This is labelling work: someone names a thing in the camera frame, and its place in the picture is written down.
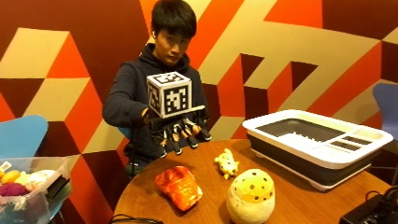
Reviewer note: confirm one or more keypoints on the blue chair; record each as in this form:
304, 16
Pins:
125, 133
20, 135
388, 105

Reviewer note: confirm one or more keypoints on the small yellow plush toy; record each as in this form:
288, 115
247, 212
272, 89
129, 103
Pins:
227, 165

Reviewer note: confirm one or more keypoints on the orange plush meat toy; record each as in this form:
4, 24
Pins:
179, 185

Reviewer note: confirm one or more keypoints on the white marker cube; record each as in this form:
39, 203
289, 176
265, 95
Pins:
169, 95

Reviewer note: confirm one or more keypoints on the the person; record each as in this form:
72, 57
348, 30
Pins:
132, 93

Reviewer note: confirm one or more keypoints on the cream yellow egg plush toy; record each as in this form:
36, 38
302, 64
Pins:
251, 199

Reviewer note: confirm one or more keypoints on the white grey collapsible dish tub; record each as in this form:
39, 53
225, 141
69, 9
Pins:
314, 149

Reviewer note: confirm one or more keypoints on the white fuzzy toy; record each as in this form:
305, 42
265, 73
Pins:
36, 179

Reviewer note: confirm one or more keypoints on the clear plastic storage bin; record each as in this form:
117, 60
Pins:
28, 205

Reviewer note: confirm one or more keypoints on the yellow toy ball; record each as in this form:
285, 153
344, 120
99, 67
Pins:
10, 176

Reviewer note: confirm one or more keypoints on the purple fuzzy toy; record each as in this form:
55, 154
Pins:
14, 189

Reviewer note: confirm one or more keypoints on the black electronic box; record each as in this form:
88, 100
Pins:
370, 211

